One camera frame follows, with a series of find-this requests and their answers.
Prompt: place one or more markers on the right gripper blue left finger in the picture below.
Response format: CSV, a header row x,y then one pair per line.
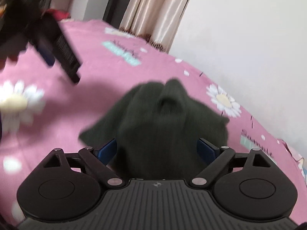
x,y
96,161

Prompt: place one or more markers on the pink floral bed sheet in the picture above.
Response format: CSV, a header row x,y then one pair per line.
x,y
42,110

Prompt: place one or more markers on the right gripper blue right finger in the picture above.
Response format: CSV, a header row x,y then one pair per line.
x,y
217,160

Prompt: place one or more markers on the dark green knit garment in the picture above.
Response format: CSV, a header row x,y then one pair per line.
x,y
156,127

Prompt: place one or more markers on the red cloth item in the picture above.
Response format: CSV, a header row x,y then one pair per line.
x,y
59,15

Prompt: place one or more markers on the beige satin curtain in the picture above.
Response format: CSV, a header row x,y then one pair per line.
x,y
155,21

